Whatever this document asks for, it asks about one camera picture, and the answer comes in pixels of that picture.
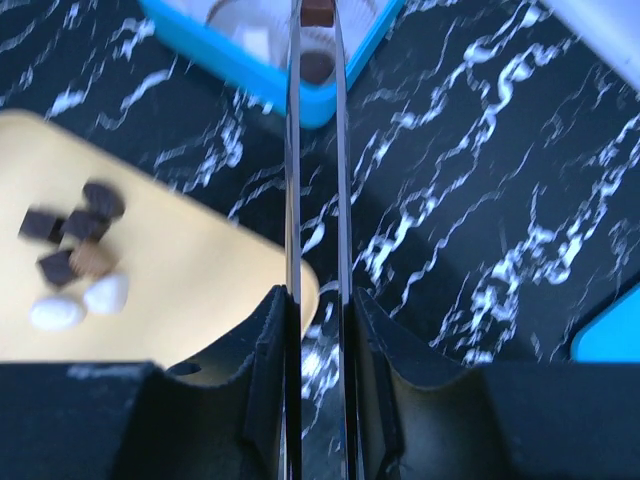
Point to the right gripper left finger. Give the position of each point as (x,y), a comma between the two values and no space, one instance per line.
(218,416)

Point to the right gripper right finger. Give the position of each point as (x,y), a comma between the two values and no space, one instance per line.
(423,416)

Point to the metal tongs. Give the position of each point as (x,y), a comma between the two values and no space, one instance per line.
(321,338)

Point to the brown caramel chocolate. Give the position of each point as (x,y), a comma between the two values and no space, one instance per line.
(317,13)

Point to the white rectangular chocolate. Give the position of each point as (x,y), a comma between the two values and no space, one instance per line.
(255,40)

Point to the white oval chocolate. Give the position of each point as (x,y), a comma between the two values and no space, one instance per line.
(108,295)

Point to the dark ridged chocolate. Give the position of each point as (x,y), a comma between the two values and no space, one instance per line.
(84,225)

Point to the teal chocolate box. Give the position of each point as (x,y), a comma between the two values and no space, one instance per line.
(203,32)

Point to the yellow plastic tray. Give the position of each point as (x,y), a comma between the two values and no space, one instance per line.
(193,275)

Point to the teal box lid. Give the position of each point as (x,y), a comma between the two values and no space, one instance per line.
(613,335)

